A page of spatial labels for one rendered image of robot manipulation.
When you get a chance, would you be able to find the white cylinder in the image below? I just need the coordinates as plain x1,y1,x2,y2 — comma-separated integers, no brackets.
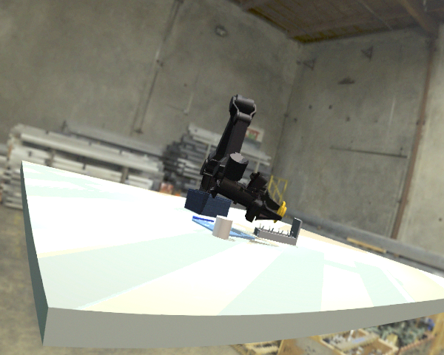
212,216,233,239

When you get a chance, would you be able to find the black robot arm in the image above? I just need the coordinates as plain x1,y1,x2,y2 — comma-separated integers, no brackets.
196,94,268,200

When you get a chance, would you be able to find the yellow plate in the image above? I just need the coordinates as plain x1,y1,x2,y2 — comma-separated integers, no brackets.
273,202,286,223

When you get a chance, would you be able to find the light blue flat square mat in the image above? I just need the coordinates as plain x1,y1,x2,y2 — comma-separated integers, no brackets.
191,219,255,240

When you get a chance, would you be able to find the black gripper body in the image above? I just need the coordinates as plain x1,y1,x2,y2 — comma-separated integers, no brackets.
231,183,267,223

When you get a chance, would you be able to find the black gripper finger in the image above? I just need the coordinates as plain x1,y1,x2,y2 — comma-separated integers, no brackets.
255,201,282,221
263,190,280,211

